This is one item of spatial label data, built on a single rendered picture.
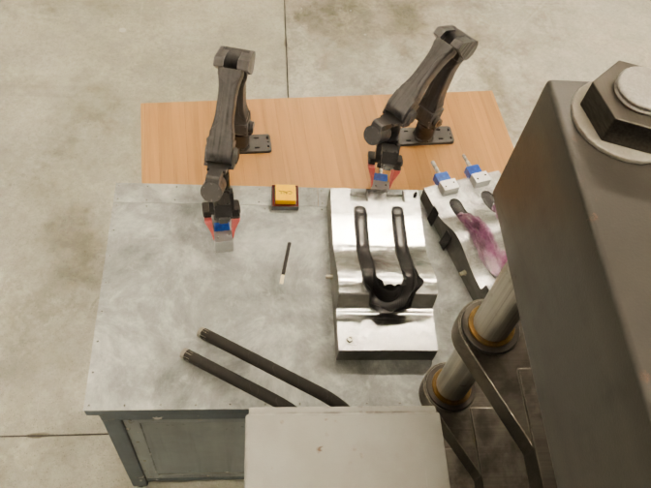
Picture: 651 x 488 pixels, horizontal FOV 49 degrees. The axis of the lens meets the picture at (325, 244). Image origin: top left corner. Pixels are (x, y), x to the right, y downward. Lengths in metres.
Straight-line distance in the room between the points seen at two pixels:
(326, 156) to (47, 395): 1.33
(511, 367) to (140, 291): 1.14
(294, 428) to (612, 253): 0.59
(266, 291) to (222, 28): 2.18
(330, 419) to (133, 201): 1.21
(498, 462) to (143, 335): 0.99
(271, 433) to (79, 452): 1.65
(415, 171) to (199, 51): 1.78
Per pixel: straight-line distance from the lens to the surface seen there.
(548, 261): 0.77
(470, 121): 2.47
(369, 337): 1.86
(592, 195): 0.71
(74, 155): 3.35
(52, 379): 2.80
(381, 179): 2.17
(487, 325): 1.10
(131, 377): 1.87
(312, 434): 1.10
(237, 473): 2.47
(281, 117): 2.35
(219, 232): 2.00
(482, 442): 1.35
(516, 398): 1.11
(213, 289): 1.96
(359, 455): 1.10
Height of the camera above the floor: 2.51
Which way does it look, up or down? 56 degrees down
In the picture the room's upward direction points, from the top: 10 degrees clockwise
